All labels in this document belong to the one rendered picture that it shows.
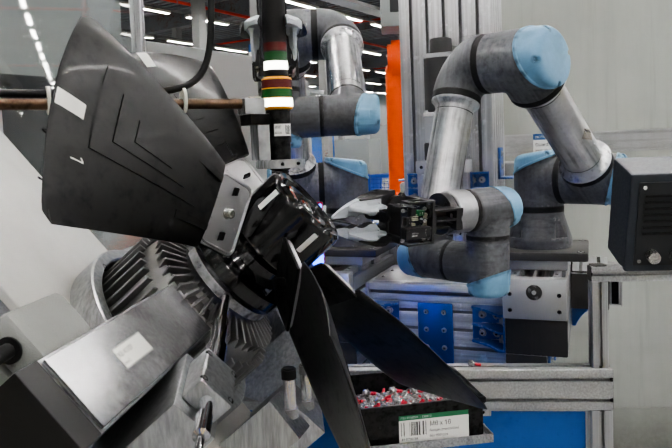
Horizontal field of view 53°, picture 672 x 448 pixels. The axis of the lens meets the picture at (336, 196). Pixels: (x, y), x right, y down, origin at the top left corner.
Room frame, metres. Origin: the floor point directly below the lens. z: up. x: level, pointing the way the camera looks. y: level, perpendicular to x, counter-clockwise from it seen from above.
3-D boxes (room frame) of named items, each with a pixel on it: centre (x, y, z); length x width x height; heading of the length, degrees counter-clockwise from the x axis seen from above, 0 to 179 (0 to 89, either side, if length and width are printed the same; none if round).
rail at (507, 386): (1.31, -0.06, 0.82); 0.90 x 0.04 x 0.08; 84
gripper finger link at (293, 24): (0.98, 0.05, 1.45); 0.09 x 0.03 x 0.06; 12
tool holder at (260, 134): (0.95, 0.09, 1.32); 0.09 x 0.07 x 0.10; 119
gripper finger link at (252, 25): (0.98, 0.11, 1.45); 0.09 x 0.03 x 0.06; 175
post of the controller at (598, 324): (1.26, -0.49, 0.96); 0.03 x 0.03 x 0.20; 84
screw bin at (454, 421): (1.14, -0.11, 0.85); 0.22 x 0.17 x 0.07; 99
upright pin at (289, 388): (0.84, 0.07, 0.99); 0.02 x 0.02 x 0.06
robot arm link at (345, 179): (1.80, -0.02, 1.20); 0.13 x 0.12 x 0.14; 91
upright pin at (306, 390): (0.92, 0.05, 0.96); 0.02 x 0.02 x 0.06
